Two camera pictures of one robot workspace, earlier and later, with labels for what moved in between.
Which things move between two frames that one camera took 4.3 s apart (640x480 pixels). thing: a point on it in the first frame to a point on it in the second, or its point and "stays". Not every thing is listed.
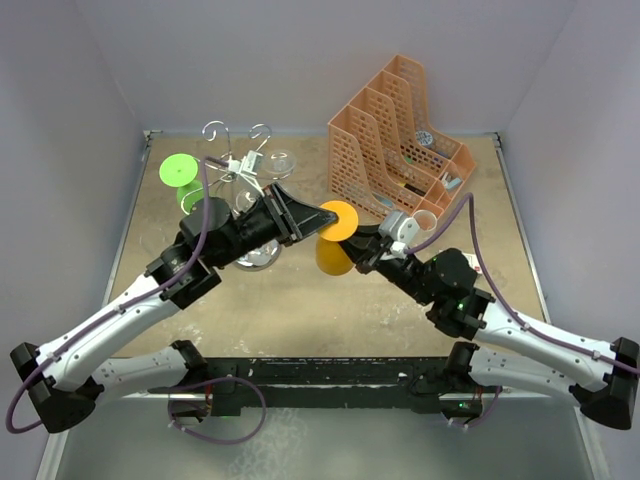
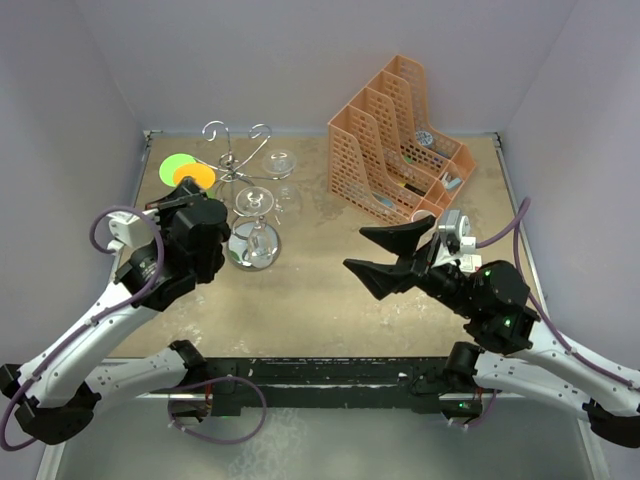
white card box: x=473 y=262 stays
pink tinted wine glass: x=426 y=220 stays
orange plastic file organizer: x=381 y=157 stays
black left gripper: x=291 y=218 to x=179 y=197
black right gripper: x=365 y=247 to x=398 y=239
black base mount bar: x=230 y=383 stays
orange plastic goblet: x=332 y=257 to x=203 y=174
